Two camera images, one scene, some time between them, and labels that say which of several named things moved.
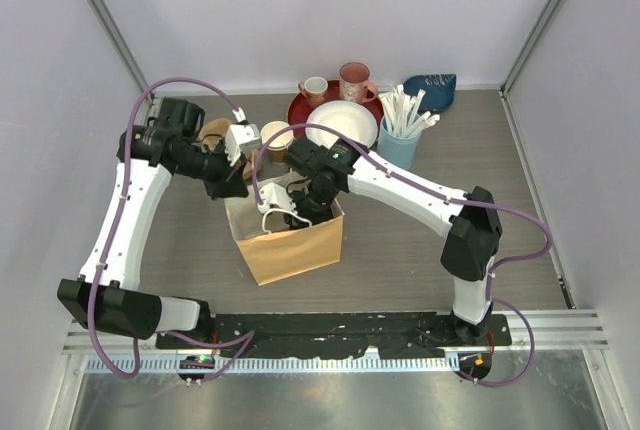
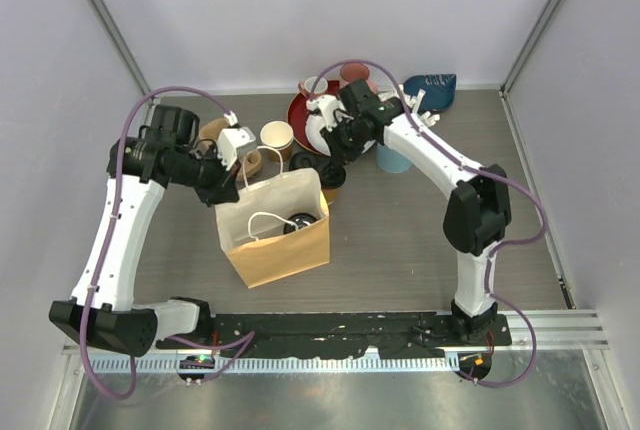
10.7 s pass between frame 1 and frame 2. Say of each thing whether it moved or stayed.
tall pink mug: stayed
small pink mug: stayed
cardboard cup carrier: stayed
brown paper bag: moved
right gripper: moved
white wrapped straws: stayed
